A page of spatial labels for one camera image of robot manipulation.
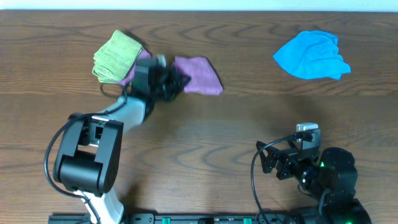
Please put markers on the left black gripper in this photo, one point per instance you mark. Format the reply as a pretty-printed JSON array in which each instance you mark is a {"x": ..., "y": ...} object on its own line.
[{"x": 170, "y": 82}]

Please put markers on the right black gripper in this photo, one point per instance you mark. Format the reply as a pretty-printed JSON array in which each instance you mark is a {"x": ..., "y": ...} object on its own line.
[{"x": 288, "y": 158}]

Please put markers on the purple microfiber cloth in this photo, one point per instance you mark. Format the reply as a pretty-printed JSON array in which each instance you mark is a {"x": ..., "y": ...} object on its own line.
[{"x": 204, "y": 79}]

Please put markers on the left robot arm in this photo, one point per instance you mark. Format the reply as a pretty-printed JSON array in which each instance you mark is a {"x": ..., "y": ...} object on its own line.
[{"x": 82, "y": 159}]

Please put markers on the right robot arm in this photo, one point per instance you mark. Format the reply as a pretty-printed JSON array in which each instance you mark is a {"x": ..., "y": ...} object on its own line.
[{"x": 329, "y": 177}]

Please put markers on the folded green cloth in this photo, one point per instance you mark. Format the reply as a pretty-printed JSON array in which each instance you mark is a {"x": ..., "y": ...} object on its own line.
[{"x": 114, "y": 59}]

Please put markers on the blue crumpled cloth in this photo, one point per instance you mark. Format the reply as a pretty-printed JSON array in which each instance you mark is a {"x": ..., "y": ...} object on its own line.
[{"x": 312, "y": 55}]

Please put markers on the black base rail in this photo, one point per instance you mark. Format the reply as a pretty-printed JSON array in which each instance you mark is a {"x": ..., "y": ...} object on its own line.
[{"x": 149, "y": 218}]

